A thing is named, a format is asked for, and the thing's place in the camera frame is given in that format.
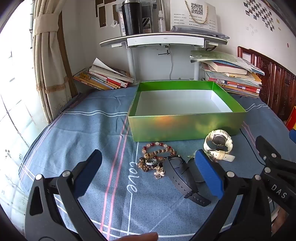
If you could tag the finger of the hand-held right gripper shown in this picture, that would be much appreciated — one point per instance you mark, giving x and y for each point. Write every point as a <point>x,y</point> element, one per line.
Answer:
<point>266,150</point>

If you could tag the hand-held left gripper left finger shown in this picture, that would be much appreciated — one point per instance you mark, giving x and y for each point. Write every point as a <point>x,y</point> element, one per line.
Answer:
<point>86,176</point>

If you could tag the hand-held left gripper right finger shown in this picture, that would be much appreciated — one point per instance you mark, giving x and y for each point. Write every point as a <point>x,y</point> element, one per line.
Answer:
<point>209,173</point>

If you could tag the white wristwatch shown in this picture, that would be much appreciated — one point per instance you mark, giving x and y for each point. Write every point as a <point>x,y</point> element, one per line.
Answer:
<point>209,144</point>

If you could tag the black wristwatch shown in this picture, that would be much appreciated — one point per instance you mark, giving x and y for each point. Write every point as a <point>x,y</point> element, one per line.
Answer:
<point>178,176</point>

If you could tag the gold flower brooch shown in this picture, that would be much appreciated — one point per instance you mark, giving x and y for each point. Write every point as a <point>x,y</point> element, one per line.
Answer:
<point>159,172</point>

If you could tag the green cardboard box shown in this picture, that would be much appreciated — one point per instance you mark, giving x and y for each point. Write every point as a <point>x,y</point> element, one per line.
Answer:
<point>175,127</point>

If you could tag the person's left hand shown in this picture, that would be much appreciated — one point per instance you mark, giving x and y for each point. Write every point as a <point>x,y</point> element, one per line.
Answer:
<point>143,237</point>

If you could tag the blue striped bedsheet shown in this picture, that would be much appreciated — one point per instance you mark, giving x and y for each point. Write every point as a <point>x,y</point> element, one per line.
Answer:
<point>81,139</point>

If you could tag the red and yellow box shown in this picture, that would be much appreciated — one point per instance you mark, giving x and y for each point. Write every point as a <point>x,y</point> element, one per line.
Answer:
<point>291,119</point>

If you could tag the dark wooden headboard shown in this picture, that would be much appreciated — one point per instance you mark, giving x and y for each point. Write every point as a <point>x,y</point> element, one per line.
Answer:
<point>275,81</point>

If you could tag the pile of books and papers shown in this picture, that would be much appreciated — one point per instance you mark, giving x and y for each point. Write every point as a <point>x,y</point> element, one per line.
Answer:
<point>233,78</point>

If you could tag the pile of colourful books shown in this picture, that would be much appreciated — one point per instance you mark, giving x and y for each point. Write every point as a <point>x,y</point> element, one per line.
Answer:
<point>104,78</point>

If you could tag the frosted window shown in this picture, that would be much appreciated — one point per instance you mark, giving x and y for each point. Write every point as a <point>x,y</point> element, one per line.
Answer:
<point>13,92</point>

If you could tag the beige curtain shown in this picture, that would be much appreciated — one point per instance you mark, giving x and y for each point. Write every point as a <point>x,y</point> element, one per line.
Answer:
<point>46,58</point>

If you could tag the black clamp screw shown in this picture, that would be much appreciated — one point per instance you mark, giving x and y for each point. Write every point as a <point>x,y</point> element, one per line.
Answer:
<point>167,52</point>

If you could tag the grey plastic folder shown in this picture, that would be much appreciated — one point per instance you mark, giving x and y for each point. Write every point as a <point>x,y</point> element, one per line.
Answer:
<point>208,33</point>

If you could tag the white desk shelf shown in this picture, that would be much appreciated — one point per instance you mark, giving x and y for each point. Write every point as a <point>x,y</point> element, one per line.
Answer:
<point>161,40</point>

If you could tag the white paper bag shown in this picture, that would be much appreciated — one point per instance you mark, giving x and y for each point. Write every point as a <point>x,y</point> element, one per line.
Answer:
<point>182,18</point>

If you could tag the white spray bottle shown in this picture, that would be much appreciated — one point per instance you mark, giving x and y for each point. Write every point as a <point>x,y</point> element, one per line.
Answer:
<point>161,23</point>

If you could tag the black thermos flask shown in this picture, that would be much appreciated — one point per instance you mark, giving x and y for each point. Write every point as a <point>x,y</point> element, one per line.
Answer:
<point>131,18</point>

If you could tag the dark bottle with striped label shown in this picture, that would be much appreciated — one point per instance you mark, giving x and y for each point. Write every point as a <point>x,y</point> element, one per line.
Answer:
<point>147,20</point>

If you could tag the grid of wall photos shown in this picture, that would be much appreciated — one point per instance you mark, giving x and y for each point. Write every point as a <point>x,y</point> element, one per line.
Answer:
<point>261,11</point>

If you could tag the brown wall stickers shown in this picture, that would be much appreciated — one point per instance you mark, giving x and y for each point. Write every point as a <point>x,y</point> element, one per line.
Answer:
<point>102,14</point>

